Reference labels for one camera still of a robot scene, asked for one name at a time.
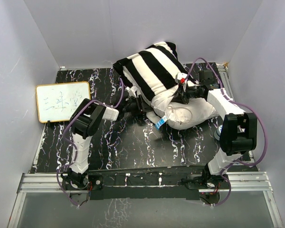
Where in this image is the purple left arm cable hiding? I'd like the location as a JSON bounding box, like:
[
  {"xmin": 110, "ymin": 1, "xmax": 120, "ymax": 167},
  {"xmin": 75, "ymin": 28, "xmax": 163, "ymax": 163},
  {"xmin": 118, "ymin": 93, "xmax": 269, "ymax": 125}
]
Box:
[{"xmin": 56, "ymin": 78, "xmax": 129, "ymax": 207}]

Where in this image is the yellow framed whiteboard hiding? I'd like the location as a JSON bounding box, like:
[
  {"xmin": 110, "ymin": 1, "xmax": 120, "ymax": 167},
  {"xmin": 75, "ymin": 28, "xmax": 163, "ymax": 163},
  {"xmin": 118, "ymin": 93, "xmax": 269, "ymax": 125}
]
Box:
[{"xmin": 36, "ymin": 81, "xmax": 91, "ymax": 123}]

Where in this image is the black white striped pillowcase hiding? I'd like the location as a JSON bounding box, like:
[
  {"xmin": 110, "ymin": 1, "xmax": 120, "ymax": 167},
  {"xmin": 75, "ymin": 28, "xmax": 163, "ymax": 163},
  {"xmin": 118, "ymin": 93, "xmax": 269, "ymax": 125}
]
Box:
[{"xmin": 113, "ymin": 41, "xmax": 188, "ymax": 105}]

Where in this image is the aluminium table frame rail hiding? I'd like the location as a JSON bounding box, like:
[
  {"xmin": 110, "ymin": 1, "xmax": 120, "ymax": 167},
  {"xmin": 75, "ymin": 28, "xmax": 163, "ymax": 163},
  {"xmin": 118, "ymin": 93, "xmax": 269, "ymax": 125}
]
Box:
[{"xmin": 8, "ymin": 166, "xmax": 283, "ymax": 228}]

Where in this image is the white pillow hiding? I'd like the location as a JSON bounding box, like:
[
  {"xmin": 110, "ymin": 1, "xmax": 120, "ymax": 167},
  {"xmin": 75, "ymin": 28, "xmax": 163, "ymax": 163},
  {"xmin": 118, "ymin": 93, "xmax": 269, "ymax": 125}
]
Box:
[{"xmin": 146, "ymin": 86, "xmax": 219, "ymax": 130}]

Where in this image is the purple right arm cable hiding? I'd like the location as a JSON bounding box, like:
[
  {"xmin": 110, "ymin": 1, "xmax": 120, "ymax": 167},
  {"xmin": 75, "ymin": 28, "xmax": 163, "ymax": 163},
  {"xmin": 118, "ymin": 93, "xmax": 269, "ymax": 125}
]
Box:
[{"xmin": 183, "ymin": 58, "xmax": 267, "ymax": 205}]

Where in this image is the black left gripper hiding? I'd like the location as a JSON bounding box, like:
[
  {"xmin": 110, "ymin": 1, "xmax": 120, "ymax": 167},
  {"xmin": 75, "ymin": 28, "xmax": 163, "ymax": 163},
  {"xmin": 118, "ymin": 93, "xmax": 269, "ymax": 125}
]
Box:
[{"xmin": 123, "ymin": 95, "xmax": 152, "ymax": 116}]

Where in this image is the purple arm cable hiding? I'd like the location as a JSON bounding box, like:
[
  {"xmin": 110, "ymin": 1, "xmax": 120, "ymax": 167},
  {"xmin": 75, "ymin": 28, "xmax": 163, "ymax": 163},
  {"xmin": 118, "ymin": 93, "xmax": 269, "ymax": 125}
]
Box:
[
  {"xmin": 183, "ymin": 58, "xmax": 267, "ymax": 205},
  {"xmin": 56, "ymin": 78, "xmax": 129, "ymax": 207}
]

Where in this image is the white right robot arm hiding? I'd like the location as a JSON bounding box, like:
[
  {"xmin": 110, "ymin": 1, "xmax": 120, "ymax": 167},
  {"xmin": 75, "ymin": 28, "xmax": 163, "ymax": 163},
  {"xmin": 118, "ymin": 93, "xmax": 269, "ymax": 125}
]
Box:
[{"xmin": 174, "ymin": 70, "xmax": 257, "ymax": 189}]

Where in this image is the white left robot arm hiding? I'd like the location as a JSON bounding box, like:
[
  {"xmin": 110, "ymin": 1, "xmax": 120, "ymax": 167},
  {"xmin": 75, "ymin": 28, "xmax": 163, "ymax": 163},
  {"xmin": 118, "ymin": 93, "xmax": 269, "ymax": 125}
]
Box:
[{"xmin": 61, "ymin": 92, "xmax": 152, "ymax": 190}]

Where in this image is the blue white tape roll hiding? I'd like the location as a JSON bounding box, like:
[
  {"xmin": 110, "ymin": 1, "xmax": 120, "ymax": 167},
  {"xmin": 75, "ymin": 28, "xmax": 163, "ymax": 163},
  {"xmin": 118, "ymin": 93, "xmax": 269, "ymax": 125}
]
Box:
[{"xmin": 214, "ymin": 125, "xmax": 223, "ymax": 141}]

